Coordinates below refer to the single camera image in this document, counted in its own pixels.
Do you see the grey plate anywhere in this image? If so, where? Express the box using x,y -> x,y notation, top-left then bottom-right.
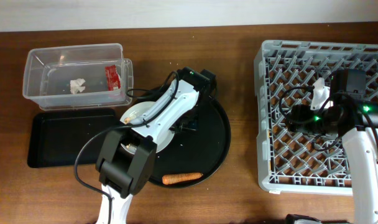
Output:
120,101 -> 175,154

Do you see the red snack wrapper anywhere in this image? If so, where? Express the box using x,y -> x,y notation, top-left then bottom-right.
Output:
105,65 -> 121,91

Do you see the orange carrot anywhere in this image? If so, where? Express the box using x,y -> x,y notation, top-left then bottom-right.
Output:
162,172 -> 203,185

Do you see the white tissue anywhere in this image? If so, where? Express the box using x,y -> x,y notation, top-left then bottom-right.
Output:
70,78 -> 85,95

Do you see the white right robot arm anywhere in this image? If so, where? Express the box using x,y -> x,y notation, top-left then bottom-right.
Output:
286,93 -> 378,223

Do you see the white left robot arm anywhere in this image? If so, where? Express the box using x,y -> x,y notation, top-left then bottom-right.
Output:
95,67 -> 216,223

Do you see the grey dishwasher rack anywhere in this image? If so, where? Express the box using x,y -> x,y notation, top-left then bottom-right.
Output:
254,40 -> 378,196

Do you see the round black serving tray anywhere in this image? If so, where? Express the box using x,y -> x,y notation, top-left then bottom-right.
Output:
149,99 -> 231,189

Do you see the clear plastic bin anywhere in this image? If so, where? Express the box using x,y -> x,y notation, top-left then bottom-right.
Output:
22,43 -> 134,111

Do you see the black rectangular tray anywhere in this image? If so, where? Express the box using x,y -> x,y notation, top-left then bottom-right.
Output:
27,108 -> 119,168

